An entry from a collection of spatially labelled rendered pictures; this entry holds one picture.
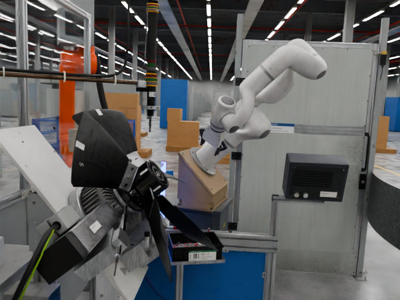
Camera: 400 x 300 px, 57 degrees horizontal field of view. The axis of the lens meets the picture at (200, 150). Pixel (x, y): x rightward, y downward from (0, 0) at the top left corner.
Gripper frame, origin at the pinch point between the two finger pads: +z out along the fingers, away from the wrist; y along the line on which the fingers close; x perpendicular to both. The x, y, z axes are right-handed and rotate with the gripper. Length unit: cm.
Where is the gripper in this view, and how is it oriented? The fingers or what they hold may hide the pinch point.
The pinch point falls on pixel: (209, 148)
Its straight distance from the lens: 184.6
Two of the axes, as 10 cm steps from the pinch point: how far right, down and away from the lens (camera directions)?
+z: -2.4, 6.7, 7.0
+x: 6.0, -4.7, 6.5
